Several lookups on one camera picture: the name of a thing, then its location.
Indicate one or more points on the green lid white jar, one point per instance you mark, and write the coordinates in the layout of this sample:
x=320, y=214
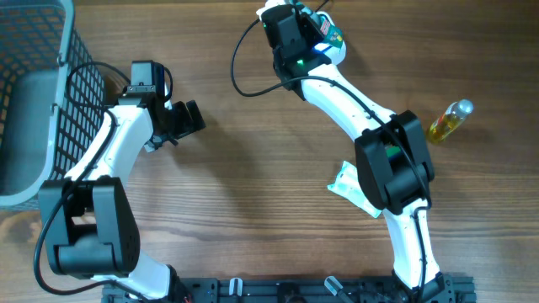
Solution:
x=393, y=152

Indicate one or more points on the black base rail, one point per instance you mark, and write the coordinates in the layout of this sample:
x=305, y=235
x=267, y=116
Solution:
x=443, y=289

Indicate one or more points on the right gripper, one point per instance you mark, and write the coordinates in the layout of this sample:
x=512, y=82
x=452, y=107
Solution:
x=303, y=25

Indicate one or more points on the grey plastic shopping basket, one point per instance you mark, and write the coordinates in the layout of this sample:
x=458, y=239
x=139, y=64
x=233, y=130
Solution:
x=50, y=98

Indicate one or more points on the green plastic packet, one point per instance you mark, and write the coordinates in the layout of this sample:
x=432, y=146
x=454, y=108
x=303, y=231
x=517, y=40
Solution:
x=317, y=27

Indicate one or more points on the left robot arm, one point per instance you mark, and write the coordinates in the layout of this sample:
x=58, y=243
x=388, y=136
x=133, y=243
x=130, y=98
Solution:
x=89, y=236

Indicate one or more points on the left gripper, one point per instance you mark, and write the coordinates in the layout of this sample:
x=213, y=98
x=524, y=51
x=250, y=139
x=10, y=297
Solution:
x=184, y=124

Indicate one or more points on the yellow dish soap bottle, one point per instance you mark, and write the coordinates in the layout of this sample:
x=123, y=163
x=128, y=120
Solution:
x=451, y=119

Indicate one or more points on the pale teal sachet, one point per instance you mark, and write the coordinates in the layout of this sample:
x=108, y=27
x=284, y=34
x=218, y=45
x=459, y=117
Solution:
x=346, y=185

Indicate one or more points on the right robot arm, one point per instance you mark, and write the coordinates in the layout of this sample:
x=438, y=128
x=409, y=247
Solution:
x=398, y=188

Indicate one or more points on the white barcode scanner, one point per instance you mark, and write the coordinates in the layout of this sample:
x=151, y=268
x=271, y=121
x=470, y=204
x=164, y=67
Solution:
x=333, y=45

